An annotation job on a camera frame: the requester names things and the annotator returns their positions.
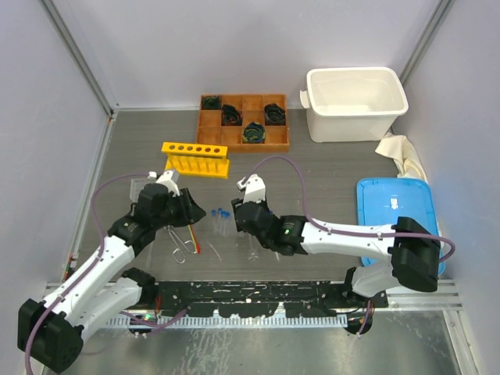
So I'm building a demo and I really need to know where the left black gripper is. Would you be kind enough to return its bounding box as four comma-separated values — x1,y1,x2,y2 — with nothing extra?
153,188,205,230

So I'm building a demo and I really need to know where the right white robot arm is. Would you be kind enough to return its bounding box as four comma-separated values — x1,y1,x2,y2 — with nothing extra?
231,199,441,308

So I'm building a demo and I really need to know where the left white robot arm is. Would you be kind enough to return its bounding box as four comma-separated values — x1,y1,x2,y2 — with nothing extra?
17,182,206,374

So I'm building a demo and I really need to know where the blue capped test tube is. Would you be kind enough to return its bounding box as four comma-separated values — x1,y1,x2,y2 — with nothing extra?
216,208,227,234
211,209,220,233
221,211,230,237

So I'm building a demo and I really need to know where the clear glass stirring rod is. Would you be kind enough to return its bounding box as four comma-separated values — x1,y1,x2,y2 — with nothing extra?
206,241,222,262

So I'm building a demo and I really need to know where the red yellow stick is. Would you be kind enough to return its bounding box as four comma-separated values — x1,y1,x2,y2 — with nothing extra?
187,225,201,254

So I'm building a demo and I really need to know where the metal test tube holder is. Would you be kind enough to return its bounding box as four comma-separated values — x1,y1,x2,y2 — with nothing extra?
166,226,197,264

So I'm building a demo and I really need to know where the yellow test tube rack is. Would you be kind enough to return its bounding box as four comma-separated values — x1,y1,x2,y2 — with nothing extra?
161,142,230,179

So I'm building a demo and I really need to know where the clear well plate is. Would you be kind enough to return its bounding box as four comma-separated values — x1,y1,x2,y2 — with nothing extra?
129,177,148,202

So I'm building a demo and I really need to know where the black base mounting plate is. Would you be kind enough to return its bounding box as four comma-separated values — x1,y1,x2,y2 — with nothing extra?
130,280,366,318

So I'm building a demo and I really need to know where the wooden compartment tray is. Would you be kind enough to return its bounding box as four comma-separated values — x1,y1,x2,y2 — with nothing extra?
195,94,290,153

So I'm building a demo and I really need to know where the rolled tie orange pattern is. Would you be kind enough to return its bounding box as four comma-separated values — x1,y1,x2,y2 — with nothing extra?
221,104,242,126

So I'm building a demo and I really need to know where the rolled tie blue pattern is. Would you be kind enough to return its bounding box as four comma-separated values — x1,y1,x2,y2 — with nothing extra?
264,103,286,126

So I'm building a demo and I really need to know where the rolled tie top left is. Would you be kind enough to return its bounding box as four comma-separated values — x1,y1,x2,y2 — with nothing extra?
201,95,222,110

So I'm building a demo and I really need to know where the blue plastic lid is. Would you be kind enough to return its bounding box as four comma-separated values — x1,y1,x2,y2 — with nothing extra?
355,177,446,278

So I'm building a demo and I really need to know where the white plastic tub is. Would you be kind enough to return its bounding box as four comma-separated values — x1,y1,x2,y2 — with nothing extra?
299,67,409,143

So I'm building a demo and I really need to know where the cream cloth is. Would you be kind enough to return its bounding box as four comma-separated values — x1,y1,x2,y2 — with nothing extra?
374,132,445,247

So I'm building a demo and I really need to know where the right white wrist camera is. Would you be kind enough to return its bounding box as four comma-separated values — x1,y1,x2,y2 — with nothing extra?
237,173,266,203

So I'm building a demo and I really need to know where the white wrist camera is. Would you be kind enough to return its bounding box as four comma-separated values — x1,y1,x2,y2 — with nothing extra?
147,169,180,196
237,173,266,203

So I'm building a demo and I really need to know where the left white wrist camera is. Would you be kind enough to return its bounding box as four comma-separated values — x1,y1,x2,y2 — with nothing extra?
147,169,180,196

